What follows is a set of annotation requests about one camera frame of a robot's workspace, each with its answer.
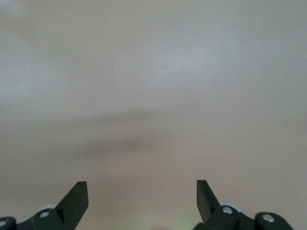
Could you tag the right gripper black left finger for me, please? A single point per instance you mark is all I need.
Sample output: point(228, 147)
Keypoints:
point(72, 206)

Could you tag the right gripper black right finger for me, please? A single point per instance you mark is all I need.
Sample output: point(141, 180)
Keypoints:
point(208, 206)

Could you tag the table cover cloth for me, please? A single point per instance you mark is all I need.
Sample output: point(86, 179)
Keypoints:
point(153, 83)

